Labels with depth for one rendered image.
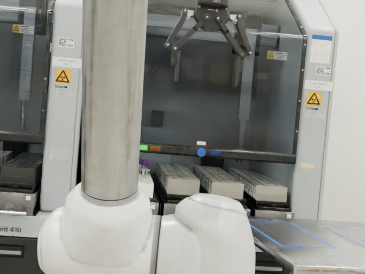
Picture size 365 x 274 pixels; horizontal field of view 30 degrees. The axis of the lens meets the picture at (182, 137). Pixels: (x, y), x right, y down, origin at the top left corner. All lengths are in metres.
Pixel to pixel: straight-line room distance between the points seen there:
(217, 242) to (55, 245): 0.28
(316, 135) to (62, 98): 0.88
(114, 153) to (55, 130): 1.19
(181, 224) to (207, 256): 0.07
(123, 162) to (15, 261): 1.20
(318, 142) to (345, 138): 1.21
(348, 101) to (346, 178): 0.40
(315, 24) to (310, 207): 0.64
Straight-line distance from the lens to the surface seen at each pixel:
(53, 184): 2.33
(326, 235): 1.89
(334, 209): 3.64
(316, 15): 2.53
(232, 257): 1.22
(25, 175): 2.32
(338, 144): 3.61
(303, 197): 2.42
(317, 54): 2.41
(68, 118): 2.31
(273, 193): 2.38
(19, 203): 2.26
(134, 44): 1.07
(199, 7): 1.57
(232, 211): 1.23
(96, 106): 1.10
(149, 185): 2.27
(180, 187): 2.32
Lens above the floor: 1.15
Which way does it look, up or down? 3 degrees down
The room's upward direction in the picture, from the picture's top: 5 degrees clockwise
